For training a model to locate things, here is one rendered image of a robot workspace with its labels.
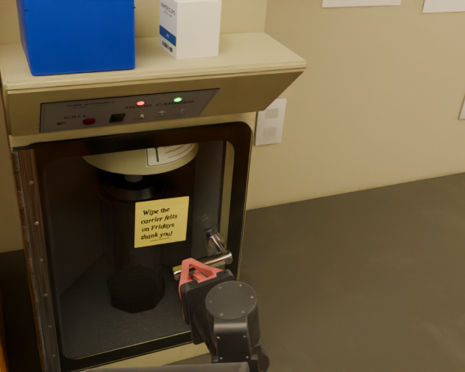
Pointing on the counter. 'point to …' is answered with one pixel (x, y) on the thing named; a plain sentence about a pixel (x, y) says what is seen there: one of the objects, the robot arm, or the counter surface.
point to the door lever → (224, 256)
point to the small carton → (190, 27)
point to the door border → (40, 260)
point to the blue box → (77, 35)
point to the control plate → (48, 121)
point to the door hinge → (26, 240)
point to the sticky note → (161, 221)
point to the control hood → (156, 79)
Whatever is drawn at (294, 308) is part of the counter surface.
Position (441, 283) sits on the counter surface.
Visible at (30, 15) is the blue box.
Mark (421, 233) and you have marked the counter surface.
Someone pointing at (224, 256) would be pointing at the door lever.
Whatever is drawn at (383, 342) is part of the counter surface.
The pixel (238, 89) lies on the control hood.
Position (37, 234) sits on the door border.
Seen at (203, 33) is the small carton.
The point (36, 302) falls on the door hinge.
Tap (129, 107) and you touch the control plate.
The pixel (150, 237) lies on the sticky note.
